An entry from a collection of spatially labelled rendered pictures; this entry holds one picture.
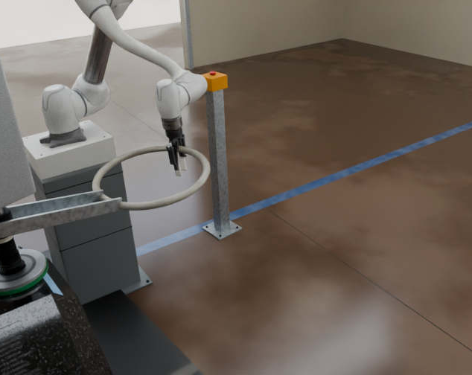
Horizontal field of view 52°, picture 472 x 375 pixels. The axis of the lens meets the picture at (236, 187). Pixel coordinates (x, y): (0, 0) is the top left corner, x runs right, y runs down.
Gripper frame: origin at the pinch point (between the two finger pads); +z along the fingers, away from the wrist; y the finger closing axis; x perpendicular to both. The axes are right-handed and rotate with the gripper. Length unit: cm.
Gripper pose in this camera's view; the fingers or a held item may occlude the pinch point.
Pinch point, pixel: (180, 167)
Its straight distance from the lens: 225.7
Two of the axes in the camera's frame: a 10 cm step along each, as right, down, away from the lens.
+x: 9.2, 1.2, -3.6
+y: -3.7, 5.2, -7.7
